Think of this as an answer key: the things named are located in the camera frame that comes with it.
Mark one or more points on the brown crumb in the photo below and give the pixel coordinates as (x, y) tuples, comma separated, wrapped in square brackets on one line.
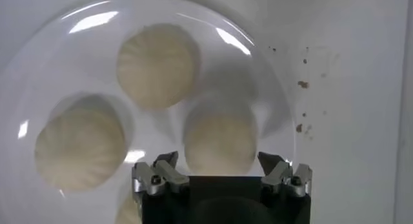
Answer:
[(299, 128), (303, 84)]

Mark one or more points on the cream steamed baozi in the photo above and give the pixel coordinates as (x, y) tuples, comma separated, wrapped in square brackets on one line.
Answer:
[(156, 67), (219, 141), (79, 148), (127, 214)]

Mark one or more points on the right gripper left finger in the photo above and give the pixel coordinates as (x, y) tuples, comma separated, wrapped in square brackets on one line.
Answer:
[(167, 175)]

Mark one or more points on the white round plate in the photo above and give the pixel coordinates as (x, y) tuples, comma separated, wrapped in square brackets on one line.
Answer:
[(64, 67)]

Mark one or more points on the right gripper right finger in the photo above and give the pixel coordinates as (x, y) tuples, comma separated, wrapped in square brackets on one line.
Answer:
[(277, 177)]

